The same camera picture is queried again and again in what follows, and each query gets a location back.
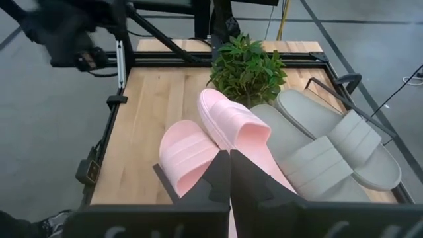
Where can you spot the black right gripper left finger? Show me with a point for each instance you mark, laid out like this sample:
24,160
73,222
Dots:
185,221

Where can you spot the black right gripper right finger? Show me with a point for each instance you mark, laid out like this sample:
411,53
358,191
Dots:
297,221

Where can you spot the grey rubber slide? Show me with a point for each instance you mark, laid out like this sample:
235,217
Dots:
314,165
357,139

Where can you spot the pink rubber slide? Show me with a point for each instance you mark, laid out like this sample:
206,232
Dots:
185,152
231,122

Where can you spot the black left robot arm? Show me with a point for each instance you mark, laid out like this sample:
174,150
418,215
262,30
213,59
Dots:
228,26

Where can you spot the person's shoe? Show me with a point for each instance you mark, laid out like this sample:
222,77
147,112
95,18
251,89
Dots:
54,226

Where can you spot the green artificial plant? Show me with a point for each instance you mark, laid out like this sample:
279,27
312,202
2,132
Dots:
246,69

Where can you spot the person's leg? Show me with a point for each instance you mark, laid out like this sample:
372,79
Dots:
16,228

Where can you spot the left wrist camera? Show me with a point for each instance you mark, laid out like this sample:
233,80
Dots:
91,60

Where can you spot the black frame clamp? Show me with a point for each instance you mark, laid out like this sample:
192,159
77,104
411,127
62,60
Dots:
117,99
347,79

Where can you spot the black aluminium table frame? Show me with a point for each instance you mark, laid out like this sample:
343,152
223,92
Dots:
152,63

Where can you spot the black table-level camera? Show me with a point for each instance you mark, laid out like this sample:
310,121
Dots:
88,172

